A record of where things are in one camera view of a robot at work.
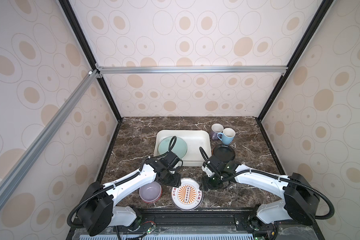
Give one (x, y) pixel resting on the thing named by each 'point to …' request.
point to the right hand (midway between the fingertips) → (203, 187)
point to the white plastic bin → (194, 139)
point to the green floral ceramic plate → (180, 149)
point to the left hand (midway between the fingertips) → (180, 183)
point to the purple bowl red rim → (150, 193)
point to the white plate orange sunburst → (188, 197)
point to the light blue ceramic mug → (228, 136)
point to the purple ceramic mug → (216, 128)
